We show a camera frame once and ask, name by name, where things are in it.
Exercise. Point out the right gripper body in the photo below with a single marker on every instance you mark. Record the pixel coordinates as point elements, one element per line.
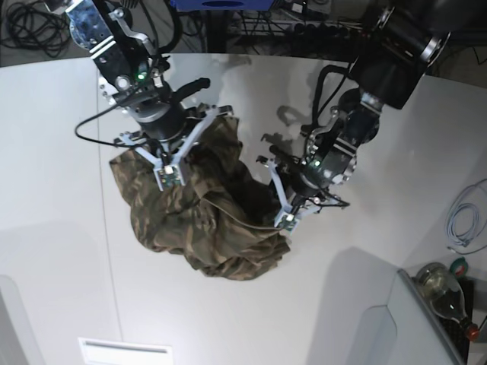
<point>158,109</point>

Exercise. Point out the black power strip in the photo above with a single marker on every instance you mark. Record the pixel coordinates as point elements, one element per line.
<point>324,29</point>

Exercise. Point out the green tape roll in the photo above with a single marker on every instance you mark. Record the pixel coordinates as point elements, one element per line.
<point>459,267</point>

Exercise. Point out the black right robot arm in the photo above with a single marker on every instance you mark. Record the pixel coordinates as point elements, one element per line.
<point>131,68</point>

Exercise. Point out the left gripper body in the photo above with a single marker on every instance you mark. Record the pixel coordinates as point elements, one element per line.
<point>300,176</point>

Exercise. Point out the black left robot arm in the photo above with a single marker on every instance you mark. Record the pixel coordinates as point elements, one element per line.
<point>401,45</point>

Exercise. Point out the clear glass bottle red cap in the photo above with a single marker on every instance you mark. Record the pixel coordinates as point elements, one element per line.
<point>443,293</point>

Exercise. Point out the camouflage t-shirt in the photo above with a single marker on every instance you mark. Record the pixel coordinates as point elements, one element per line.
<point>221,221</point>

